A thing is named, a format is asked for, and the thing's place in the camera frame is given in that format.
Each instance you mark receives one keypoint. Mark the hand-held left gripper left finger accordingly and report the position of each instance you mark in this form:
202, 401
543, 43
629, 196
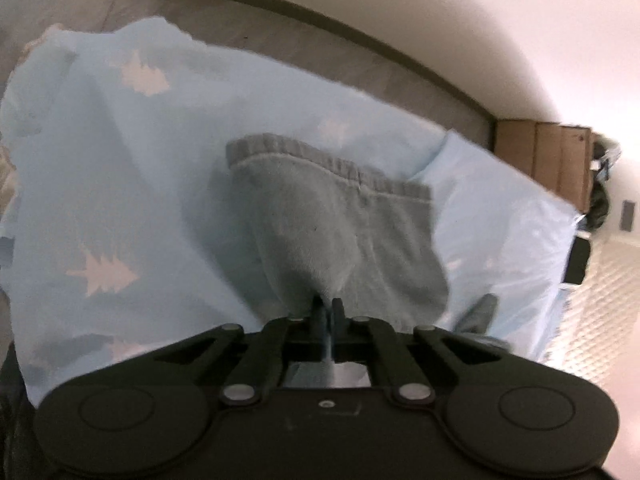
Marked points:
317, 320

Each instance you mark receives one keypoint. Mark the black box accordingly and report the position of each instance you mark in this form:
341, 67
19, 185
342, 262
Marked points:
577, 260

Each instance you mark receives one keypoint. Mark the grey blue pants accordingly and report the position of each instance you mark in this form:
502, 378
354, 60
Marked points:
325, 220

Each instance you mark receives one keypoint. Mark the brown wooden cabinet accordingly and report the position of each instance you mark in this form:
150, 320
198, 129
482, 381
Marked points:
545, 160

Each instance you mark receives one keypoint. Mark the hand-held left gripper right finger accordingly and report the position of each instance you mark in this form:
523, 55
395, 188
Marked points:
338, 317

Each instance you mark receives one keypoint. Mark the dark bag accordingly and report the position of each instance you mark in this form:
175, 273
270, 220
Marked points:
598, 205

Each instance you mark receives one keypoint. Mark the light blue tree-print bedsheet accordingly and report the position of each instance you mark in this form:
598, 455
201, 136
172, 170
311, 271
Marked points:
125, 160

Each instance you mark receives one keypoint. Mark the grey wall outlet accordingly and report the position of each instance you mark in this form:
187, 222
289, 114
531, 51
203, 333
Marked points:
627, 216

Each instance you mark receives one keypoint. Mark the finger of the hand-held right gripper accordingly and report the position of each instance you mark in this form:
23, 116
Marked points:
481, 312

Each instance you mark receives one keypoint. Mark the white quilted mattress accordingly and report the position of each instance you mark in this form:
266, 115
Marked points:
605, 310

